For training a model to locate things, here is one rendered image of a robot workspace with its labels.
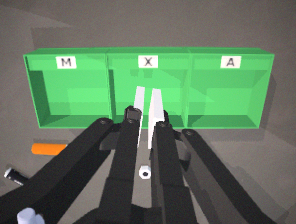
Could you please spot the black battery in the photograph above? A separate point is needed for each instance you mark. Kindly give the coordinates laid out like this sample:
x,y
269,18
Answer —
x,y
16,176

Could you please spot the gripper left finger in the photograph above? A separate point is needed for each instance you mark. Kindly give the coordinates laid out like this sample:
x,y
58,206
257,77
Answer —
x,y
49,193

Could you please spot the white hex nut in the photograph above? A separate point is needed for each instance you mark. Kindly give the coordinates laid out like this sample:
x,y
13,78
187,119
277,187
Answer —
x,y
145,172

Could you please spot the green three-compartment bin rack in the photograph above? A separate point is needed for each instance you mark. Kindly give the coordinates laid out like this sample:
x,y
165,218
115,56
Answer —
x,y
228,84

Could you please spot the orange battery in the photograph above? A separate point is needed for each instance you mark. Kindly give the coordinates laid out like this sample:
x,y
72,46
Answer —
x,y
51,149

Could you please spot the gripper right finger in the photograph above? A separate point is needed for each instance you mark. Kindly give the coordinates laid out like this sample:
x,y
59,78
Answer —
x,y
220,196

